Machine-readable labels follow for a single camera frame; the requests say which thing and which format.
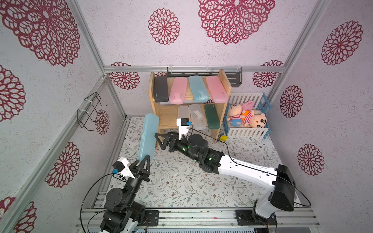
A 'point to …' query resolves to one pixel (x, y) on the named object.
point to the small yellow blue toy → (222, 137)
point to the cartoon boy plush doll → (249, 119)
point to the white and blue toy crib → (261, 103)
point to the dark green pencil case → (212, 117)
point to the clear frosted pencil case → (198, 121)
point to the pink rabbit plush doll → (235, 112)
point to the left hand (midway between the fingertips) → (148, 156)
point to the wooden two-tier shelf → (168, 113)
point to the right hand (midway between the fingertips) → (164, 133)
